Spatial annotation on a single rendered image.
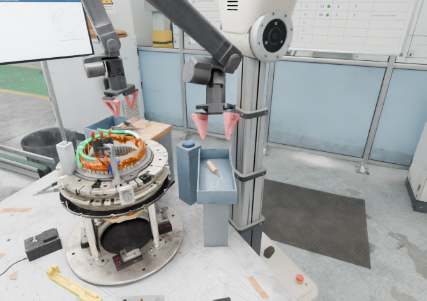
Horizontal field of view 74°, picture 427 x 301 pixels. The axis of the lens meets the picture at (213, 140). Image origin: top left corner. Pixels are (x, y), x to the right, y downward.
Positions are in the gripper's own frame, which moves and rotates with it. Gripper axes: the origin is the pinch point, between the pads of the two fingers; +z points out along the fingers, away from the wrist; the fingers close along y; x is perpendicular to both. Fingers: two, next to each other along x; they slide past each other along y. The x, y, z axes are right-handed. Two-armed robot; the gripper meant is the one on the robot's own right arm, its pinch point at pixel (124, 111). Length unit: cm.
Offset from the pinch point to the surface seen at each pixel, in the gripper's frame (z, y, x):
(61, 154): -2.3, 34.6, 8.6
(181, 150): 13.8, -1.6, 22.4
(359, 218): 123, -118, 103
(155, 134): 9.1, -2.0, 11.5
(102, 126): 11.2, -4.8, -18.8
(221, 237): 33, 15, 45
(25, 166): 38, 5, -70
